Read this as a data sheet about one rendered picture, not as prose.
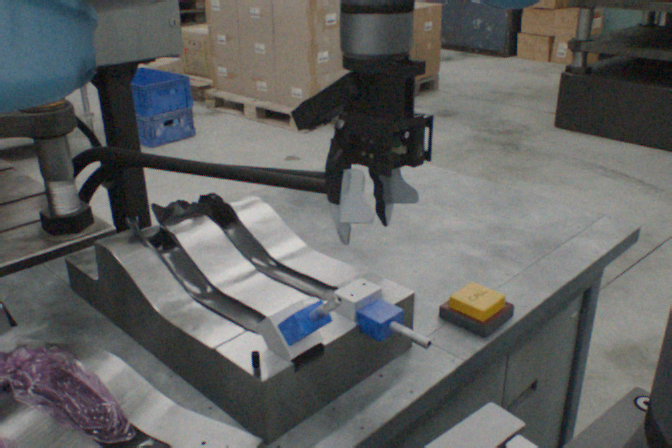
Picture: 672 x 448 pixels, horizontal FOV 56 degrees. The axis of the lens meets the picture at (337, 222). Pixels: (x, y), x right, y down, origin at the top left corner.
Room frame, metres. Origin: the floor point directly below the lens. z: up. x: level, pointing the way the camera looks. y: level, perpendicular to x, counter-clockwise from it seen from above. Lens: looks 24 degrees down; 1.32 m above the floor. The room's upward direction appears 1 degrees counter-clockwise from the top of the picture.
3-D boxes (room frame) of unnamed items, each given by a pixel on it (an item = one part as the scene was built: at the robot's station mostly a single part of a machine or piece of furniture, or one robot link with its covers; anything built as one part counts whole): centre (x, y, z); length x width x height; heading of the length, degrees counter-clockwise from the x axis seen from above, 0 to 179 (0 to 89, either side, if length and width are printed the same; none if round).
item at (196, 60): (6.07, 1.13, 0.34); 0.63 x 0.45 x 0.40; 42
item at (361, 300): (0.66, -0.06, 0.89); 0.13 x 0.05 x 0.05; 44
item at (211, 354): (0.82, 0.17, 0.87); 0.50 x 0.26 x 0.14; 45
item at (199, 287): (0.80, 0.16, 0.92); 0.35 x 0.16 x 0.09; 45
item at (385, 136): (0.67, -0.05, 1.15); 0.09 x 0.08 x 0.12; 45
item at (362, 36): (0.67, -0.05, 1.23); 0.08 x 0.08 x 0.05
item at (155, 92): (4.51, 1.36, 0.32); 0.60 x 0.41 x 0.22; 49
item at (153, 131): (4.51, 1.36, 0.11); 0.61 x 0.43 x 0.22; 48
